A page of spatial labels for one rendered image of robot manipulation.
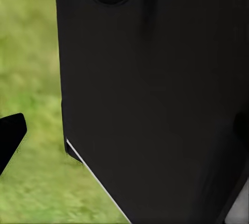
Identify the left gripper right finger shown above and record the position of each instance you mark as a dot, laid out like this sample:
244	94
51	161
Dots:
241	129

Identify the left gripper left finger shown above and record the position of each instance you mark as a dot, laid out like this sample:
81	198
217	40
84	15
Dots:
12	130

